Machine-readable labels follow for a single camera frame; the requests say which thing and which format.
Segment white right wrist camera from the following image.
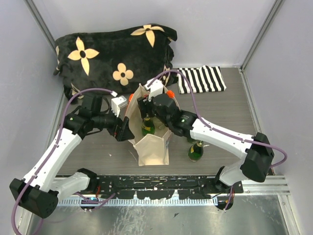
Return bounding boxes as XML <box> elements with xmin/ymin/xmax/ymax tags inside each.
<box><xmin>144</xmin><ymin>79</ymin><xmax>163</xmax><ymax>101</ymax></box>

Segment aluminium frame rail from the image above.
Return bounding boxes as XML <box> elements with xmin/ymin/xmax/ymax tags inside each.
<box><xmin>23</xmin><ymin>174</ymin><xmax>291</xmax><ymax>198</ymax></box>

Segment black white striped cloth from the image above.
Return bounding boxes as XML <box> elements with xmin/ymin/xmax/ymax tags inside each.
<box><xmin>178</xmin><ymin>65</ymin><xmax>226</xmax><ymax>93</ymax></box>

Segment white slotted cable duct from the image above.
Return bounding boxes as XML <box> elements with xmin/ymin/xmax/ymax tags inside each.
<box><xmin>58</xmin><ymin>196</ymin><xmax>218</xmax><ymax>207</ymax></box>

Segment beige canvas bag orange handles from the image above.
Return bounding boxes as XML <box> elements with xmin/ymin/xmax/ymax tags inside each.
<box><xmin>125</xmin><ymin>85</ymin><xmax>173</xmax><ymax>166</ymax></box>

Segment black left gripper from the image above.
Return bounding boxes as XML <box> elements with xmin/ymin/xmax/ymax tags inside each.
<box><xmin>93</xmin><ymin>105</ymin><xmax>135</xmax><ymax>141</ymax></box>

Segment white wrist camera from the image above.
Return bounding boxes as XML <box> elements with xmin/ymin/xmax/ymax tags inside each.
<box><xmin>144</xmin><ymin>79</ymin><xmax>163</xmax><ymax>101</ymax></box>
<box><xmin>111</xmin><ymin>95</ymin><xmax>128</xmax><ymax>117</ymax></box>

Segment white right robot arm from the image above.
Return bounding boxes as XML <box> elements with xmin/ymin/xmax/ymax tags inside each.
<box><xmin>137</xmin><ymin>94</ymin><xmax>274</xmax><ymax>193</ymax></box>

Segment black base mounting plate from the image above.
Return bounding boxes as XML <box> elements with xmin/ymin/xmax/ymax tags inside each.
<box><xmin>90</xmin><ymin>174</ymin><xmax>244</xmax><ymax>200</ymax></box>

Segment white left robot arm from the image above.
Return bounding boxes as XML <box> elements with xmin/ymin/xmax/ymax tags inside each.
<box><xmin>9</xmin><ymin>94</ymin><xmax>134</xmax><ymax>219</ymax></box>

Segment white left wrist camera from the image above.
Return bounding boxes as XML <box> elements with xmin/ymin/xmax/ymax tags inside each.
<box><xmin>111</xmin><ymin>95</ymin><xmax>128</xmax><ymax>117</ymax></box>

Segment green bottle front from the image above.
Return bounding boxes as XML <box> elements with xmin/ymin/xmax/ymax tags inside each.
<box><xmin>188</xmin><ymin>141</ymin><xmax>203</xmax><ymax>162</ymax></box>

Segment black blanket beige flowers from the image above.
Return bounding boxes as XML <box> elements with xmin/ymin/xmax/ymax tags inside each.
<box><xmin>53</xmin><ymin>23</ymin><xmax>178</xmax><ymax>99</ymax></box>

